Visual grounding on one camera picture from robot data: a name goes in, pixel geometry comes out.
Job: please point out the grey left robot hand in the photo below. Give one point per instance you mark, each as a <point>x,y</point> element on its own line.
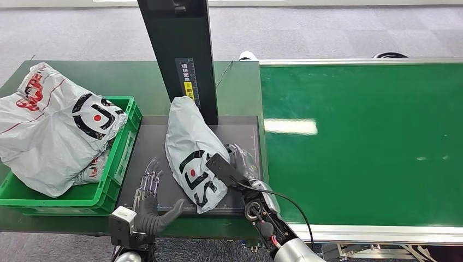
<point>147,208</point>

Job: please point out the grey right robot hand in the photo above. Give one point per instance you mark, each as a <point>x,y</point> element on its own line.
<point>246,161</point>

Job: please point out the grey plastic mailer package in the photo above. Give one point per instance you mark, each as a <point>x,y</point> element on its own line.
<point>188,137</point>

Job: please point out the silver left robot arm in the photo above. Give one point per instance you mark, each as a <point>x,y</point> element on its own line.
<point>124,257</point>

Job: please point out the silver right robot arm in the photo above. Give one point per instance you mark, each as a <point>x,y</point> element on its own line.
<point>296,253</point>

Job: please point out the green conveyor belt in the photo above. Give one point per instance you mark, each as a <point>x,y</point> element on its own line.
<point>361,162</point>

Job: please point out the green plastic crate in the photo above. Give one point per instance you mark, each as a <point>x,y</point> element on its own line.
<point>119,162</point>

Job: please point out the black scanner platform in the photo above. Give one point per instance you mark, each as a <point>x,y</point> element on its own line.
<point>152,144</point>

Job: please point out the small grey mailer bag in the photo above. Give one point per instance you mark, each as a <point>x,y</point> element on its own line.
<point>92,170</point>

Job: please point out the dark green table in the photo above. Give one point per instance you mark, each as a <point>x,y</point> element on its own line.
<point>238,94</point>

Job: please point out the black yellow column label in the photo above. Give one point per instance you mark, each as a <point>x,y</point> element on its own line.
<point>188,77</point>

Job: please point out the white round object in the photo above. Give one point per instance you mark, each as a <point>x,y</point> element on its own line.
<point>248,56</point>

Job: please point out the large grey mailer bag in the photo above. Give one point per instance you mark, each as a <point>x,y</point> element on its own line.
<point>47,134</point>

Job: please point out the black scanner column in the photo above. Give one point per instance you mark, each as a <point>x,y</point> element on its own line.
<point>177,36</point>

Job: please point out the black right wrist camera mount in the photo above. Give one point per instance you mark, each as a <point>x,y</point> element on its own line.
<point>222,168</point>

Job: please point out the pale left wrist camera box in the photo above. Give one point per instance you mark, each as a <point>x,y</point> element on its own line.
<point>122,226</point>

